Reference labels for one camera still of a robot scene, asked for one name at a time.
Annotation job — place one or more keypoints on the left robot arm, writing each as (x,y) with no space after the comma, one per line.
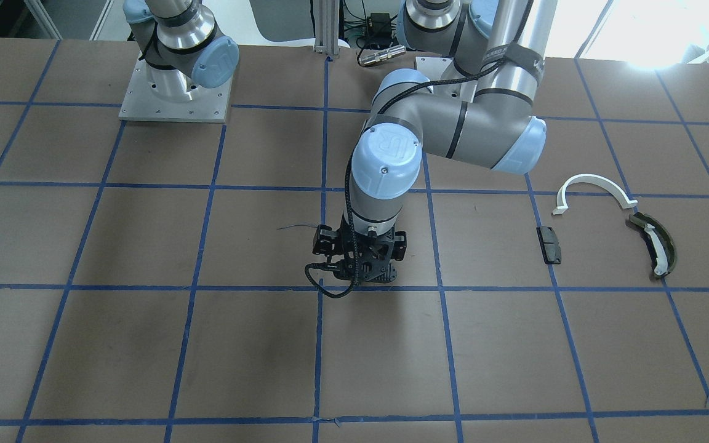
(478,112)

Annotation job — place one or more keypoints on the black power adapter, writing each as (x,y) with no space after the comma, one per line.
(378,24)

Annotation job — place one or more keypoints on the aluminium frame post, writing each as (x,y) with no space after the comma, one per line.
(325,20)

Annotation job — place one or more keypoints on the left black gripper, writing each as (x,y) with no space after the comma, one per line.
(324,242)

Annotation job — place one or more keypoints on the white curved plastic clip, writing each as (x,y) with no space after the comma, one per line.
(617,192)

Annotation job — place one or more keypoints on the black brake pad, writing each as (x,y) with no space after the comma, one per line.
(549,245)

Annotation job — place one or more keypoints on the dark green brake shoe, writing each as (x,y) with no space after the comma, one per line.
(659,242)

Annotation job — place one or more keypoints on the silver cylindrical connector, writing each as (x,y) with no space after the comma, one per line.
(380,56)

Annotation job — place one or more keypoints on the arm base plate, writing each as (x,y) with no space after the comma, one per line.
(432,68)
(155,95)

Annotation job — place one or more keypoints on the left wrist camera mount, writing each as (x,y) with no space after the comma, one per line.
(355,279)

